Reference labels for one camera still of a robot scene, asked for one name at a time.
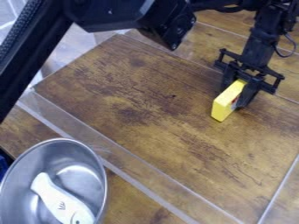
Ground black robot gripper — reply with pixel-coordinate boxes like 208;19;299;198
216;28;286;109

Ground yellow butter block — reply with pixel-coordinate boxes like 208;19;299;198
212;80;248;122

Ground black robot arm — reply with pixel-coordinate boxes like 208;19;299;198
0;0;299;123

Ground clear acrylic barrier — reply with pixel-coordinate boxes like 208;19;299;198
18;25;127;105

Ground silver metal bowl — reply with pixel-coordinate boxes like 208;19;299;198
0;138;109;224

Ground cream wooden fish toy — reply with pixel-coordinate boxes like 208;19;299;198
31;172;97;224

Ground blue object at edge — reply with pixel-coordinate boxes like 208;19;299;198
0;155;10;182

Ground black cable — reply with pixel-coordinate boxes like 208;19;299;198
274;31;298;59

